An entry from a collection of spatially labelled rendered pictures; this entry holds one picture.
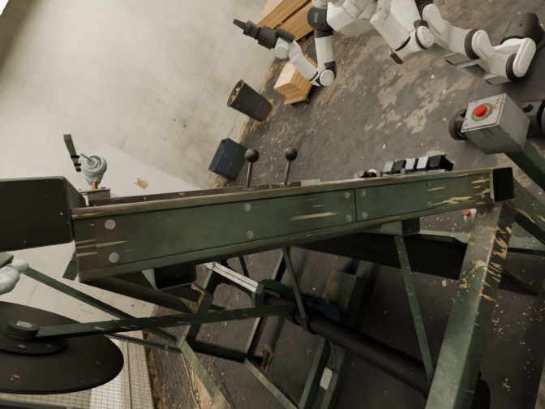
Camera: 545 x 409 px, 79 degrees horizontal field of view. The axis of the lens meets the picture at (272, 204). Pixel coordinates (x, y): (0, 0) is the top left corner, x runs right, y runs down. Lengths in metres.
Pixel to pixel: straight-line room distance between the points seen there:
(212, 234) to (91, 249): 0.19
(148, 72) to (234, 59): 1.64
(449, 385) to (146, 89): 6.17
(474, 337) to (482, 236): 0.31
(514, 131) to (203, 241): 1.07
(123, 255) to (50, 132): 6.02
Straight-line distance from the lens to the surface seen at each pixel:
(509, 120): 1.33
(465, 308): 1.21
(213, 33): 7.08
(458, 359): 1.20
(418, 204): 0.94
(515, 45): 2.40
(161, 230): 0.58
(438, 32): 1.87
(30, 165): 6.60
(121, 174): 5.09
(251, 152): 0.86
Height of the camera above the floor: 1.84
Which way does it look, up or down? 26 degrees down
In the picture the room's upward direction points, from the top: 63 degrees counter-clockwise
